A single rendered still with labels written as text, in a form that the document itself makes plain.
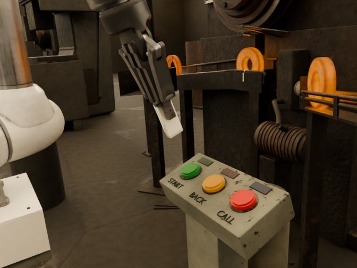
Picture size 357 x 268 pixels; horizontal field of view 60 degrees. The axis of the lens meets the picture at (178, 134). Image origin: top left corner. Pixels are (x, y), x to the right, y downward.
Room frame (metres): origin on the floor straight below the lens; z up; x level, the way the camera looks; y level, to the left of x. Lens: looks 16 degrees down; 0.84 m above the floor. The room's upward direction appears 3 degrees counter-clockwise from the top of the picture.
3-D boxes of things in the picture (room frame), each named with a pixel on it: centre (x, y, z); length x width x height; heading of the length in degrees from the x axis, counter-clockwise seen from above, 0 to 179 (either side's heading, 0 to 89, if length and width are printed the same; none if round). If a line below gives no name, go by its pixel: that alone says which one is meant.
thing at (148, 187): (1.77, 0.15, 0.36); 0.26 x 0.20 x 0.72; 65
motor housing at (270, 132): (1.11, -0.40, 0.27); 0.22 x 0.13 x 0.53; 30
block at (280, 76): (1.26, -0.48, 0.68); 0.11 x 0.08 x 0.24; 120
